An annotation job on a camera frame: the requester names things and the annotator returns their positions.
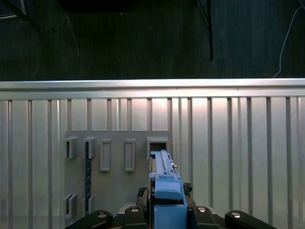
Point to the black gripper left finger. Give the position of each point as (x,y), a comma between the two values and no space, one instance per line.
(133,217)

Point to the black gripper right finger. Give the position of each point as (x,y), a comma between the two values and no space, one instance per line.
(202,217)

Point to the hard disk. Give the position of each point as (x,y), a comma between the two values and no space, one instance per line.
(166,190)

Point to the grey parts rack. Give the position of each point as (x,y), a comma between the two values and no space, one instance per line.
(114,186)

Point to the blue RAM stick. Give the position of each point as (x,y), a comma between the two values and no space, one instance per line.
(88,171)

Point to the black metal frame leg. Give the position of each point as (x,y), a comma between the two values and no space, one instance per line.
(26,16)
(210,35)

